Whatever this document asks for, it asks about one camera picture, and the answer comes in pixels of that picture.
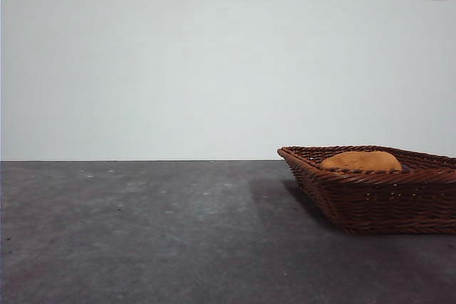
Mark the brown potato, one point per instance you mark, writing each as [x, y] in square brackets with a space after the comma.
[360, 161]

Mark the brown woven wicker basket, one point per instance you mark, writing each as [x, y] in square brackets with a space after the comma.
[374, 204]

